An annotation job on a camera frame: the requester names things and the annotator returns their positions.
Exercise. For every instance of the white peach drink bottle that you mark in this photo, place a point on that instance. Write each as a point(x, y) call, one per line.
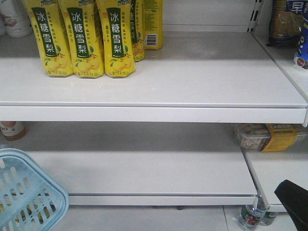
point(15, 18)

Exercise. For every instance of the blue white snack bag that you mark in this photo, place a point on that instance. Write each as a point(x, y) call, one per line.
point(300, 60)

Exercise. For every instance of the brown biscuit package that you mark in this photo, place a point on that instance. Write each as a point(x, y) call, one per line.
point(286, 22)

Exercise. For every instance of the yellow pear drink bottle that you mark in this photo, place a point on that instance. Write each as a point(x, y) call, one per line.
point(51, 36)
point(153, 15)
point(137, 29)
point(118, 52)
point(83, 27)

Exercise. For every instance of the white store shelf unit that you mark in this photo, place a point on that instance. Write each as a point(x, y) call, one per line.
point(155, 151)

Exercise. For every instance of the clear water bottle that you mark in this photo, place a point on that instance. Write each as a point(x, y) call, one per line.
point(250, 217)

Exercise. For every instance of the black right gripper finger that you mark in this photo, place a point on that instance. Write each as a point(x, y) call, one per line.
point(295, 200)

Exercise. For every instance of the orange C100 juice bottle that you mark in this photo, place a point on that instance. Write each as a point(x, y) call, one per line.
point(12, 130)

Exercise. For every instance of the light blue plastic basket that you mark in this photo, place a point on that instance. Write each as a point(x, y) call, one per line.
point(30, 199)

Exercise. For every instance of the boxed cookies yellow label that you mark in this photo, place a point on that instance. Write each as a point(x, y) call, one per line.
point(269, 137)

